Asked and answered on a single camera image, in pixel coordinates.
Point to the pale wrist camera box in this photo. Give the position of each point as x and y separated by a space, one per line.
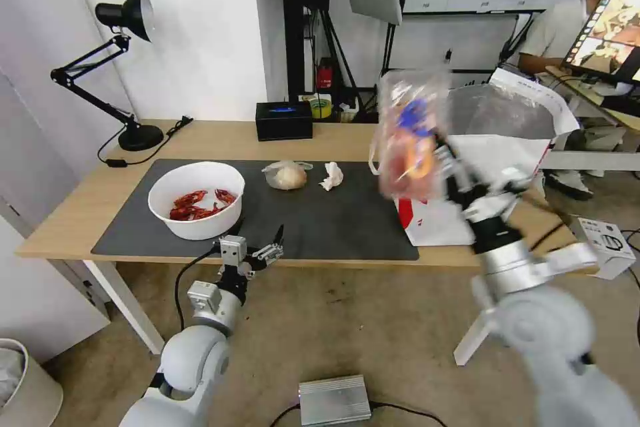
233 249
486 208

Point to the crumpled white tissue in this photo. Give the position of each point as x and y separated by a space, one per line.
331 178

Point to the black desk lamp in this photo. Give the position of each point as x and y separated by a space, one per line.
141 138

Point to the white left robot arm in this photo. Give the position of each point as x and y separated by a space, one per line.
195 362

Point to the person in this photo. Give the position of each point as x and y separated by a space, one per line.
555 31

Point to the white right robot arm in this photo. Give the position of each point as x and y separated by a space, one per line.
540 327

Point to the silver power supply box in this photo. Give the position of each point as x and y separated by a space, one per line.
334 399

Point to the red tag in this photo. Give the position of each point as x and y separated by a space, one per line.
325 77

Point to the white waste bin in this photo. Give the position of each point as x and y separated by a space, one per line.
22 387

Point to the clear plastic trash bag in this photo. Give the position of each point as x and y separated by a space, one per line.
410 147

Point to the bun in clear plastic bag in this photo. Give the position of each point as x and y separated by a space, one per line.
286 177

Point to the red crayfish shells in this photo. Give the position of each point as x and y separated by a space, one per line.
190 207

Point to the black equipment rack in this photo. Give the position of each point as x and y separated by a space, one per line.
295 21

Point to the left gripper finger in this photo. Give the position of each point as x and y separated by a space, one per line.
272 251
239 227

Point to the black rectangular box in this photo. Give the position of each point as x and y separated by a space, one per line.
284 124

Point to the black tripod stand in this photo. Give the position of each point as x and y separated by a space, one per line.
345 61

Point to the white product carton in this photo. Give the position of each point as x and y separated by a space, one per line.
607 249

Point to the yellow green tape roll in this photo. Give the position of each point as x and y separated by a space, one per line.
320 108

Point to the white round bowl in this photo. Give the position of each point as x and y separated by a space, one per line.
200 227

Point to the black desk mat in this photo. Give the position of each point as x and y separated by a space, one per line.
330 227

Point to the white table leg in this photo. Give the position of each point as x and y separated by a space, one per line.
475 334
127 307

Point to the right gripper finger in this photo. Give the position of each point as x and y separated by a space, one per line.
446 152

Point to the white takeout bag red print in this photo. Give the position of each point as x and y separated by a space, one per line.
500 157

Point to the grey office desk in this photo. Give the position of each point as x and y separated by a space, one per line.
590 162

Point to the computer monitor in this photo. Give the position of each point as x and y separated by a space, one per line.
607 31

